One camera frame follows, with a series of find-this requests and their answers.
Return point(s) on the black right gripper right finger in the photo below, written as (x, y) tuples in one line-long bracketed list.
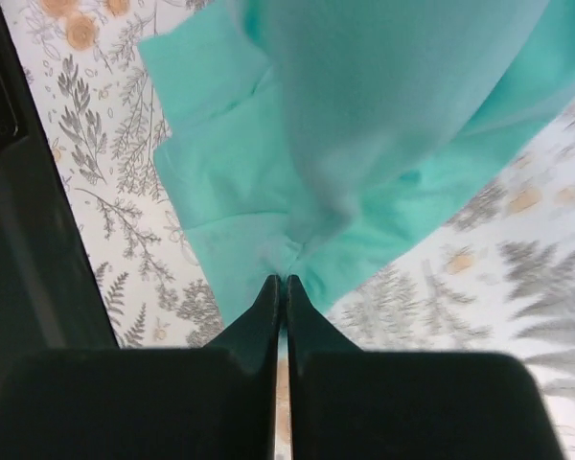
[(347, 403)]

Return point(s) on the floral patterned table mat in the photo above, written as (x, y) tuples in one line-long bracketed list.
[(499, 276)]

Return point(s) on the teal green t-shirt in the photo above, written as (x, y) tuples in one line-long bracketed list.
[(324, 139)]

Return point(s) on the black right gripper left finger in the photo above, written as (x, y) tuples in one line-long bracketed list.
[(212, 402)]

